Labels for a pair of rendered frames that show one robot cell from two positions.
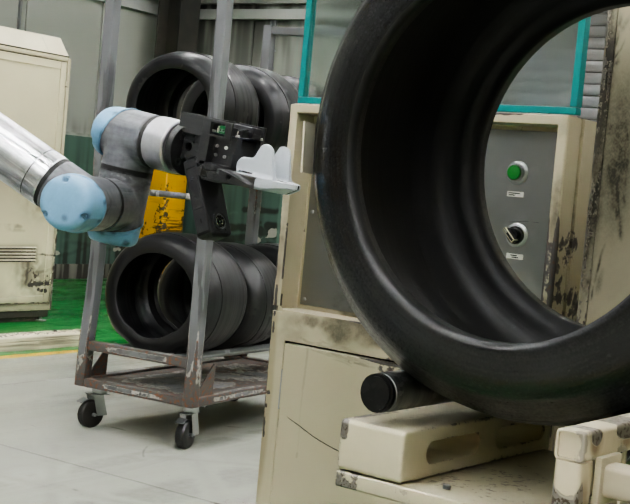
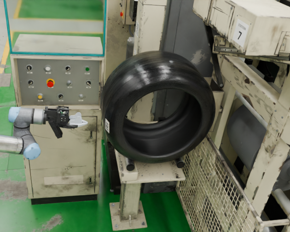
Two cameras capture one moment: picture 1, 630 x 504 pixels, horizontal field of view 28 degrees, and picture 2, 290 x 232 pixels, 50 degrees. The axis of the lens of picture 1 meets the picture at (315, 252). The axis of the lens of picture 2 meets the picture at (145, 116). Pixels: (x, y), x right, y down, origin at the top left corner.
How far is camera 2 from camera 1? 1.38 m
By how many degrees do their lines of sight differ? 57
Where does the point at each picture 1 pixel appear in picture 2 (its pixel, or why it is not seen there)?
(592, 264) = (135, 107)
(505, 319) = (126, 127)
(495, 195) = (81, 73)
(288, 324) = not seen: hidden behind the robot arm
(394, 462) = (135, 177)
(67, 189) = (33, 150)
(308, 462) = (38, 142)
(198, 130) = (52, 114)
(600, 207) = not seen: hidden behind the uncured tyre
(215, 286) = not seen: outside the picture
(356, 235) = (126, 143)
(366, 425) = (128, 173)
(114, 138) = (21, 120)
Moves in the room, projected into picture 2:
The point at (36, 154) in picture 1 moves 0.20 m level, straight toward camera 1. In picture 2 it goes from (16, 143) to (51, 161)
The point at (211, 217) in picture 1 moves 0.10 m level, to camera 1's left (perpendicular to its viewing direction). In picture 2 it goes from (60, 133) to (43, 141)
